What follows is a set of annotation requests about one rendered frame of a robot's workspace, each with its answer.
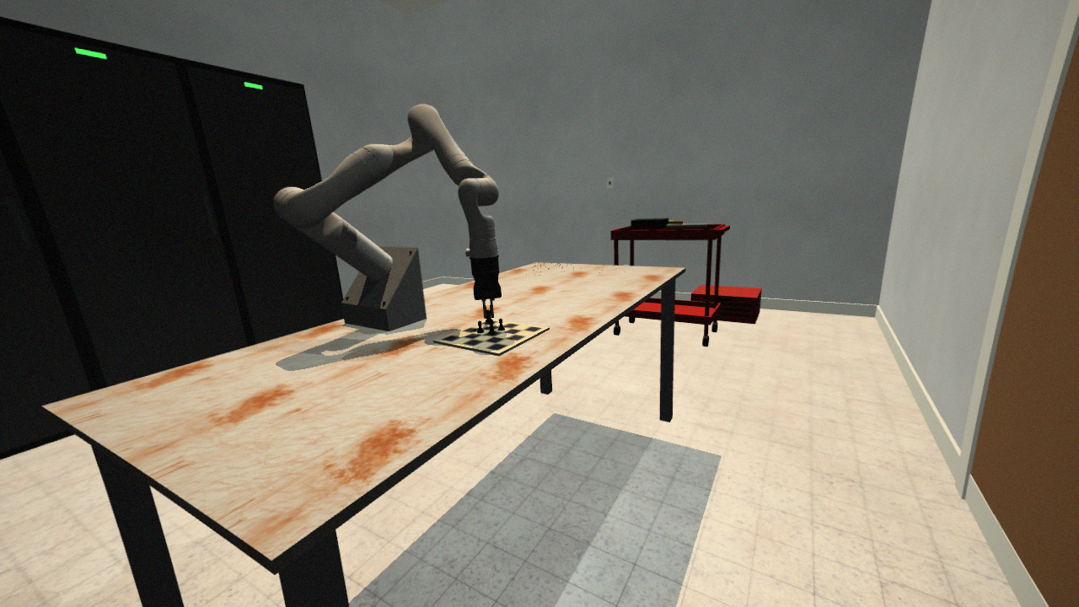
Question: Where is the chessboard with black pieces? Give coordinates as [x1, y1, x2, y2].
[433, 320, 550, 356]

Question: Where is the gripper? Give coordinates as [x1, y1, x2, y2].
[465, 238, 502, 319]

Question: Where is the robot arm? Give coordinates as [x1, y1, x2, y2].
[273, 105, 498, 281]

